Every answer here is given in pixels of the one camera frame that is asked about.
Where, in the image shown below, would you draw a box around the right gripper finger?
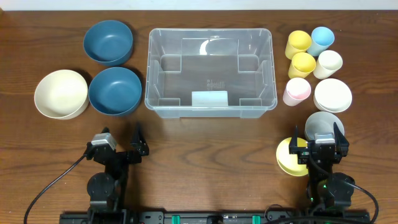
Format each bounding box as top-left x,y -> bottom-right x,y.
289,126 -> 298,147
333,123 -> 349,147

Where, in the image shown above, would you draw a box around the small yellow bowl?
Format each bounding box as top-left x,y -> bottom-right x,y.
276,138 -> 308,177

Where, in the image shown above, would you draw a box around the small grey bowl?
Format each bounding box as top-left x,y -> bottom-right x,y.
305,111 -> 345,141

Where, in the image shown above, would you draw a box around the small white bowl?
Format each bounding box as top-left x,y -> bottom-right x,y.
313,78 -> 353,113

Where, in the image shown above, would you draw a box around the pink cup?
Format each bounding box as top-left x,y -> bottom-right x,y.
282,78 -> 312,106

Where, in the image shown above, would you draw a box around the cream cup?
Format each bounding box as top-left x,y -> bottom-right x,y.
313,50 -> 343,80

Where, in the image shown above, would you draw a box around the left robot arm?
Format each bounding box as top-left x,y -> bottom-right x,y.
83,125 -> 149,223

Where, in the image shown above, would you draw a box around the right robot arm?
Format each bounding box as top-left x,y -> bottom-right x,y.
289,123 -> 354,216

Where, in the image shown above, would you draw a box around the clear plastic storage container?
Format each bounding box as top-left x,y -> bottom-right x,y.
145,28 -> 277,118

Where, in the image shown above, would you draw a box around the near blue bowl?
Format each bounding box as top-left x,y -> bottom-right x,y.
88,67 -> 142,116

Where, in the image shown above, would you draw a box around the blue bowl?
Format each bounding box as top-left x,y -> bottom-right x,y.
88,67 -> 142,116
83,20 -> 134,67

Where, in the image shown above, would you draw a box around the large cream bowl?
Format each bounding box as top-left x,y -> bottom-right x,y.
34,70 -> 89,119

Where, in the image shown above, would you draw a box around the near yellow cup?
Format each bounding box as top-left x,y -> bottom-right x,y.
288,52 -> 317,79

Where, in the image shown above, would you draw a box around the yellow cup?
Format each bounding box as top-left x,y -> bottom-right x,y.
288,52 -> 317,79
285,30 -> 312,60

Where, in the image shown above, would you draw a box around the far blue bowl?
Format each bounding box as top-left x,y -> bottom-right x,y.
83,20 -> 134,67

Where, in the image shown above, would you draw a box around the far yellow cup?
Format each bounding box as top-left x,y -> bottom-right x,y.
285,30 -> 312,60

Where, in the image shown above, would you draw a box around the light blue cup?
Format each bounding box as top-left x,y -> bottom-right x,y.
307,27 -> 335,57

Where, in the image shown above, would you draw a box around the right black cable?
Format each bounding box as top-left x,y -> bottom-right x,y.
307,154 -> 380,224

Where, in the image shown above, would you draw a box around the black cable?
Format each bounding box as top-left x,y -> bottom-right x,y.
307,154 -> 380,224
23,154 -> 88,224

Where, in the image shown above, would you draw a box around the left black cable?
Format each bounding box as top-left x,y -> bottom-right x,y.
23,154 -> 88,224

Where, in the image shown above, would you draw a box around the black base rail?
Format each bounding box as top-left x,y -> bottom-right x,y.
59,208 -> 370,224

